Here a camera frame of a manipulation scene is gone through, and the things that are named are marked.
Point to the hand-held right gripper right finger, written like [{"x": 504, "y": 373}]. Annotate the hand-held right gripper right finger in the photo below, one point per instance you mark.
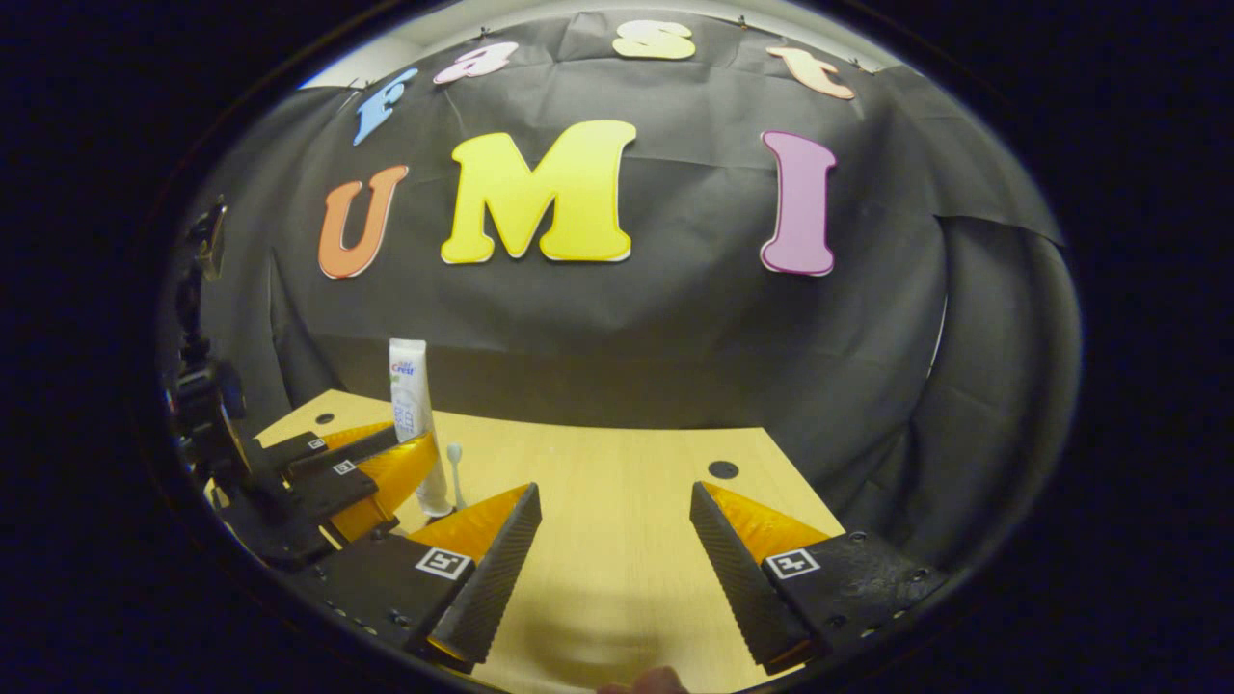
[{"x": 737, "y": 578}]

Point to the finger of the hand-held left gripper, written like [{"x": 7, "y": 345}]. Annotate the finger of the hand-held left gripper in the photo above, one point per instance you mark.
[
  {"x": 299, "y": 451},
  {"x": 333, "y": 492}
]

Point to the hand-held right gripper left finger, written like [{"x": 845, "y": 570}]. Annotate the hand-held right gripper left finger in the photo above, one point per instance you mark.
[{"x": 496, "y": 578}]

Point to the white toothpaste tube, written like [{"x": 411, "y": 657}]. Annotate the white toothpaste tube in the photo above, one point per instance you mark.
[{"x": 410, "y": 395}]

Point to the white and green toothbrush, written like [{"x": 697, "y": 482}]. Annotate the white and green toothbrush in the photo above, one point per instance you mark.
[{"x": 454, "y": 451}]

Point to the wooden desktop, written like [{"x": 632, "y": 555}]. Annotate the wooden desktop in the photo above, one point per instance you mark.
[{"x": 617, "y": 501}]

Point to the black backdrop cloth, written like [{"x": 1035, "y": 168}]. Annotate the black backdrop cloth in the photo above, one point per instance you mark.
[{"x": 694, "y": 318}]

